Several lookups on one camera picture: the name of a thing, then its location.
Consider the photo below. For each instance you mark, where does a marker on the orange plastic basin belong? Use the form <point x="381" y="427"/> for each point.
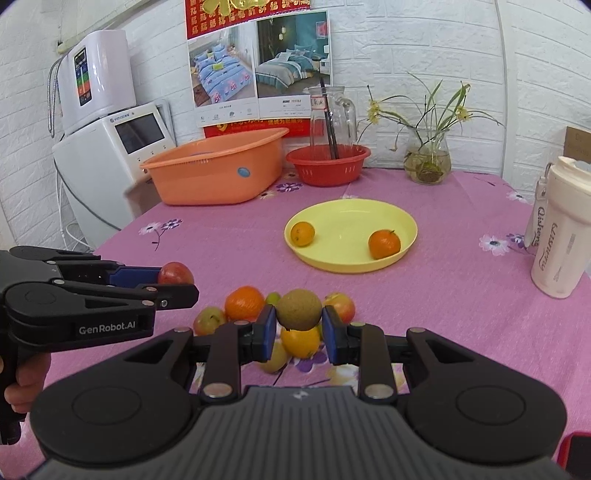
<point x="207" y="180"/>

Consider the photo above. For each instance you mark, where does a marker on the red plastic basket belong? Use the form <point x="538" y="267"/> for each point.
<point x="323" y="173"/>

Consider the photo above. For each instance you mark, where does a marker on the small yellow-orange mandarin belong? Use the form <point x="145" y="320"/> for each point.
<point x="302" y="234"/>

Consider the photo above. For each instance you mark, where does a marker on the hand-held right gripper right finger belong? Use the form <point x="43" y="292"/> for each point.
<point x="331" y="337"/>

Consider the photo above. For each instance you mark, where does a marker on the white tumbler cup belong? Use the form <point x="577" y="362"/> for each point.
<point x="558" y="249"/>

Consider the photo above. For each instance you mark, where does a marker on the red apple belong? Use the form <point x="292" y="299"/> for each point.
<point x="342" y="305"/>

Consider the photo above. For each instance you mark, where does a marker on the green-red apple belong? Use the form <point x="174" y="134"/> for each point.
<point x="208" y="319"/>

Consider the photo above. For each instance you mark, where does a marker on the white wall pipe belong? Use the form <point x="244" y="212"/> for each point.
<point x="504" y="92"/>

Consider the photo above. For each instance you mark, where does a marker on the cardboard box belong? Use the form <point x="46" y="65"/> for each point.
<point x="578" y="144"/>

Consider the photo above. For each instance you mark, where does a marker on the red plum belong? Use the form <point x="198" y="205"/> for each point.
<point x="178" y="272"/>

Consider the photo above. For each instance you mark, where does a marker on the red phone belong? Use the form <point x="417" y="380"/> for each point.
<point x="577" y="457"/>

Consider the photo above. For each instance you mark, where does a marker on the small greenish-brown fruit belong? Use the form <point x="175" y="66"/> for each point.
<point x="273" y="298"/>

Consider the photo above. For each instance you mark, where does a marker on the wall poster calendar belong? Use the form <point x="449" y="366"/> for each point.
<point x="221" y="69"/>

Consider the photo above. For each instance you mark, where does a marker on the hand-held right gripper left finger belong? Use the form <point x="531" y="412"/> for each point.
<point x="265" y="334"/>

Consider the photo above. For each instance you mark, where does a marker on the white appliance with screen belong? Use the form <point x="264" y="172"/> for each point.
<point x="92" y="175"/>

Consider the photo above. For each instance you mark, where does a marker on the glass vase with flowers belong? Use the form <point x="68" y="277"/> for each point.
<point x="374" y="110"/>

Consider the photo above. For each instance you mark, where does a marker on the yellow plastic plate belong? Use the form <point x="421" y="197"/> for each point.
<point x="351" y="221"/>

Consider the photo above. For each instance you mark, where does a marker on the person's left hand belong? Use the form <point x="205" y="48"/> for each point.
<point x="30" y="378"/>

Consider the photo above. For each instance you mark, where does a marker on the yellow orange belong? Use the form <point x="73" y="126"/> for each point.
<point x="300" y="344"/>

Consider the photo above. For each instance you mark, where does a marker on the white water purifier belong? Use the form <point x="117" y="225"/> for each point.
<point x="106" y="78"/>

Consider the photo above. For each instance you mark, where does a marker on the deep orange mandarin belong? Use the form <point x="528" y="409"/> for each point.
<point x="384" y="244"/>

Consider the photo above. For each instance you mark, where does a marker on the yellow-green fruit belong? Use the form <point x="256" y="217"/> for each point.
<point x="277" y="359"/>

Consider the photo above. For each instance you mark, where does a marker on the brown kiwi fruit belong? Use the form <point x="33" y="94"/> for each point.
<point x="299" y="308"/>

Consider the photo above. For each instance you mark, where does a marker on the large orange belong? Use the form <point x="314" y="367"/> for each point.
<point x="244" y="302"/>

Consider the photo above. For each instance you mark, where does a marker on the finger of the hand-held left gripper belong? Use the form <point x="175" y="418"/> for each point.
<point x="134" y="275"/>
<point x="175" y="295"/>

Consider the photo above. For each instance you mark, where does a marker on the black chopstick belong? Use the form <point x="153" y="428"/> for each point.
<point x="334" y="143"/>
<point x="330" y="131"/>

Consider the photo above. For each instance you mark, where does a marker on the pink floral tablecloth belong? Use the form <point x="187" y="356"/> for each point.
<point x="461" y="300"/>

